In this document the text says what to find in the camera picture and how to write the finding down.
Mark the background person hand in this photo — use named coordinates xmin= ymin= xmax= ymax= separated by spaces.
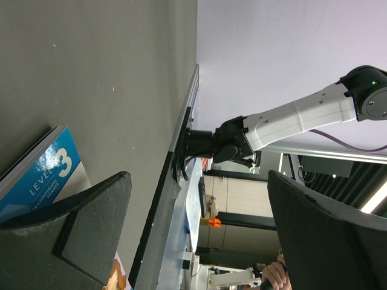
xmin=262 ymin=254 xmax=292 ymax=290

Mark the purple dog book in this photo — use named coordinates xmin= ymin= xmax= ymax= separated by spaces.
xmin=1 ymin=126 xmax=129 ymax=289

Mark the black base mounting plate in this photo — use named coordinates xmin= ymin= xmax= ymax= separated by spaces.
xmin=128 ymin=106 xmax=192 ymax=289

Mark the dark background monitor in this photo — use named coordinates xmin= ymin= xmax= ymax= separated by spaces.
xmin=198 ymin=176 xmax=207 ymax=218

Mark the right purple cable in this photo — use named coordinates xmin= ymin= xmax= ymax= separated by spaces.
xmin=310 ymin=128 xmax=387 ymax=153

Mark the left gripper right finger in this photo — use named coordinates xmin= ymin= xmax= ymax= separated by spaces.
xmin=268 ymin=170 xmax=386 ymax=289

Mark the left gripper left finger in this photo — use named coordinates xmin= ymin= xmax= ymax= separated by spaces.
xmin=1 ymin=172 xmax=132 ymax=289

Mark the orange background object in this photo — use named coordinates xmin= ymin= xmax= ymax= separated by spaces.
xmin=208 ymin=217 xmax=221 ymax=228

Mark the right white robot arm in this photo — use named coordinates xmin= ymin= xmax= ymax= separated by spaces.
xmin=181 ymin=65 xmax=386 ymax=169

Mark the aluminium frame rail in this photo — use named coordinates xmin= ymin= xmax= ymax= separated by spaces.
xmin=168 ymin=64 xmax=200 ymax=152

